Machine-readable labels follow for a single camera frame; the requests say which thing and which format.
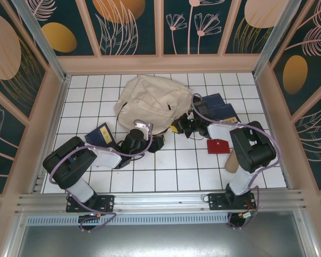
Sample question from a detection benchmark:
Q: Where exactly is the red wallet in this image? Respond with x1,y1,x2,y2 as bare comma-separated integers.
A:
206,138,231,155

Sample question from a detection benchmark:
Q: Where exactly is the navy book with yellow label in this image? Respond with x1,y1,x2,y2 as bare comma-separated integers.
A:
200,93,225,110
85,122,117,148
205,103,238,124

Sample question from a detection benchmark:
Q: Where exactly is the beige canvas backpack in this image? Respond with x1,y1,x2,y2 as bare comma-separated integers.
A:
114,74,193,138

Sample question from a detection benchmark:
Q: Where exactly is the tan cylindrical pencil case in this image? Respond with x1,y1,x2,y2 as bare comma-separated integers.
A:
224,151,240,173

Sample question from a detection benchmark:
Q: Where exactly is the grey metal sheet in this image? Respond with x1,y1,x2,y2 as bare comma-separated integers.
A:
14,211,320,257

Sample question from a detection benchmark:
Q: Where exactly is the aluminium mounting rail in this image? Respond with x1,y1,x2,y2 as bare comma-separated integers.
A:
14,189,308,215

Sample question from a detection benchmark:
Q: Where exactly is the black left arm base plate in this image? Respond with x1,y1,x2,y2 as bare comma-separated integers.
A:
65,194,116,214

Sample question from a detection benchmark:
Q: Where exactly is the grey slotted cable duct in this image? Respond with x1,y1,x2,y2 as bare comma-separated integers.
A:
25,214,231,226

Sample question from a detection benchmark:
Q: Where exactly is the aluminium side rail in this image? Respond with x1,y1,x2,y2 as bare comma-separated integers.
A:
29,76,72,194
253,74,294,190

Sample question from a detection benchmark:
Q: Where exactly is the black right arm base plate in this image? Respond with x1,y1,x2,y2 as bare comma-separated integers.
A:
208,192,257,211

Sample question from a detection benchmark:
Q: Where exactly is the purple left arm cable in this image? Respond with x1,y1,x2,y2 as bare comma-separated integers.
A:
48,122,154,234

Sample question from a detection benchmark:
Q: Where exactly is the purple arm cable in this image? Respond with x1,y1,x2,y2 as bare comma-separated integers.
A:
48,122,154,234
191,93,281,230

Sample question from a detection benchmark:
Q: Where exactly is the black round cable port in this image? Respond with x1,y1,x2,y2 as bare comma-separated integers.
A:
228,213,254,230
77,213,104,233

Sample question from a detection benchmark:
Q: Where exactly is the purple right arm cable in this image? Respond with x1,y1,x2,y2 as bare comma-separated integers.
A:
191,93,281,230

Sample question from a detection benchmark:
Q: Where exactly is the aluminium frame post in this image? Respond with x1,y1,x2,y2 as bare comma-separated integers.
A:
12,0,72,84
253,0,310,78

